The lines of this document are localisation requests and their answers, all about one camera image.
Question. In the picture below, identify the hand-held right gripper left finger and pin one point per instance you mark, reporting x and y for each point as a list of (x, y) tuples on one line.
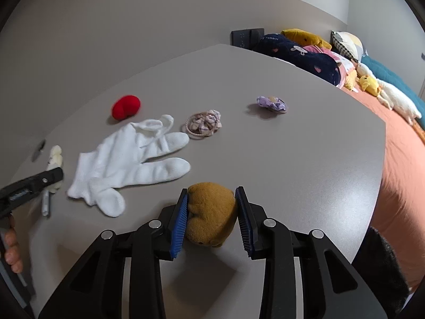
[(178, 226)]

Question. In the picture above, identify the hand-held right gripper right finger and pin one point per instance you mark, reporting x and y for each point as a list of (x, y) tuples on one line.
[(245, 226)]

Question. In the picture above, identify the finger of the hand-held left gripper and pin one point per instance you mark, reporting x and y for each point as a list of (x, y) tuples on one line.
[(40, 182)]

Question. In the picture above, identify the brown plush toy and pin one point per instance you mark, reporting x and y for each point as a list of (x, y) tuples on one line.
[(212, 212)]

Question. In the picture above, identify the person's left hand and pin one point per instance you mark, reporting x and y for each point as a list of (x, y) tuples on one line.
[(13, 252)]

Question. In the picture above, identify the metal desk grommet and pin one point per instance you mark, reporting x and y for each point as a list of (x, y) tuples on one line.
[(39, 148)]

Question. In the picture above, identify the white glove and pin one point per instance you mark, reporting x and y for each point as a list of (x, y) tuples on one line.
[(116, 162)]

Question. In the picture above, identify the pink plaid scrunchie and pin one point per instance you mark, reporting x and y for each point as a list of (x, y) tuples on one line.
[(202, 124)]

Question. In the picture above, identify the red plush ball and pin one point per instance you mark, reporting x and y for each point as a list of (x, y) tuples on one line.
[(126, 108)]

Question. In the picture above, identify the dark grey cloth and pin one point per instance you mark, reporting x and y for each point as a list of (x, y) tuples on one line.
[(381, 269)]

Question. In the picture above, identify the bed with orange sheet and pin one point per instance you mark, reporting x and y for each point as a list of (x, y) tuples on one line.
[(405, 179)]

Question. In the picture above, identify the navy blue pillow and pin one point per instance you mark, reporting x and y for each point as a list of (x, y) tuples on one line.
[(298, 56)]

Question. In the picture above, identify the pale yellow dotted cloth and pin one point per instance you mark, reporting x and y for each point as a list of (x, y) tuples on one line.
[(350, 81)]

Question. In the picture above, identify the yellow duck plush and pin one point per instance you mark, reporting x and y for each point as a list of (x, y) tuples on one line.
[(369, 84)]

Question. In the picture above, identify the mustard yellow pillow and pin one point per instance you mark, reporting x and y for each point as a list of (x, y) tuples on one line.
[(305, 38)]

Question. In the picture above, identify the white goose plush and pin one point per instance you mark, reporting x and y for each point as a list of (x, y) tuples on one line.
[(398, 101)]

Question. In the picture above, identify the checked white pillow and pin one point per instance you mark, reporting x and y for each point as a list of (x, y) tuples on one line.
[(347, 45)]

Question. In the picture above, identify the teal pillow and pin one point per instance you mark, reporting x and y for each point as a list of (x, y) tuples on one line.
[(395, 81)]

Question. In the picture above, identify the black wall socket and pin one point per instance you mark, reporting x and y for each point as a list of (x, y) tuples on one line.
[(241, 38)]

